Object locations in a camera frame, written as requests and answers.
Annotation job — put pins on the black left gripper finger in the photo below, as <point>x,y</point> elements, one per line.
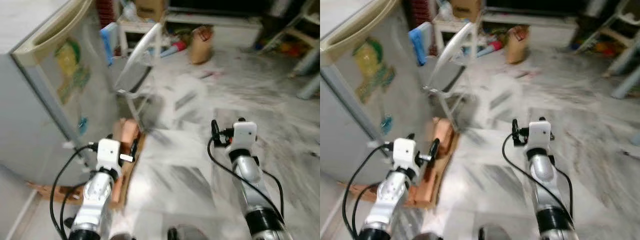
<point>134,149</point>
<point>410,136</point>
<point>434,149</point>
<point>108,136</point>

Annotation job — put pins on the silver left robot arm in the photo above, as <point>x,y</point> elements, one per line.
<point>390,200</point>
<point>95,200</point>

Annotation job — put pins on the small blue fridge sticker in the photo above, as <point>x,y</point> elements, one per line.
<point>82,123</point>
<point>386,124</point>

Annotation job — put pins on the white grey fridge body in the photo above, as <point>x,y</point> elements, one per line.
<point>25,110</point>
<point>340,120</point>

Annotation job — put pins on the yellow green fridge sticker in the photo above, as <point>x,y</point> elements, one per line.
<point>70,70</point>
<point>372,70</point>

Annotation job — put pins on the grey pole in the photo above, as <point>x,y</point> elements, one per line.
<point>627,82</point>
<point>310,87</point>

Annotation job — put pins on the brown paper bag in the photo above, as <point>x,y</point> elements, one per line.
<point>201,46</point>
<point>516,45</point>

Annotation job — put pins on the brown wooden board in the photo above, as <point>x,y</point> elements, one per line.
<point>45,192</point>
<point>351,191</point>

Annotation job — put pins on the white plastic chair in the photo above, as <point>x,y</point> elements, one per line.
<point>141,57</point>
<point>452,57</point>

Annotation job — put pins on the red pink bottle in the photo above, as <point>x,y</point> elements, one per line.
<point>176,48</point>
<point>492,47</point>

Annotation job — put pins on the white low cabinet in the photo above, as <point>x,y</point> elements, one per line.
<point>225,31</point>
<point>545,31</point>

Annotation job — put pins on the pale wooden rack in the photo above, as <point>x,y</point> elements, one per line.
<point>300,36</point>
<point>617,35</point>

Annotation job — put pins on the small white table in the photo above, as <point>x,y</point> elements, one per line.
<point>447,26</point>
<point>134,26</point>

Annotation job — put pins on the dark red crate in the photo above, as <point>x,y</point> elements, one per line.
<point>422,15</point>
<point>105,10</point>

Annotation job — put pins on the brown cardboard box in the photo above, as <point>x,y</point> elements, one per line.
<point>150,7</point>
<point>465,7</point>

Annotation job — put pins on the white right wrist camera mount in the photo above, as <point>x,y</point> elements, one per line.
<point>244,134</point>
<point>539,134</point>

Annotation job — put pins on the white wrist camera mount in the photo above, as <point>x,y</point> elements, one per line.
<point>539,134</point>
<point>405,152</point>
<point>244,134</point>
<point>108,154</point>

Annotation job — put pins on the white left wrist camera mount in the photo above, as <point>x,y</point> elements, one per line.
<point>405,152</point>
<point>108,154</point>

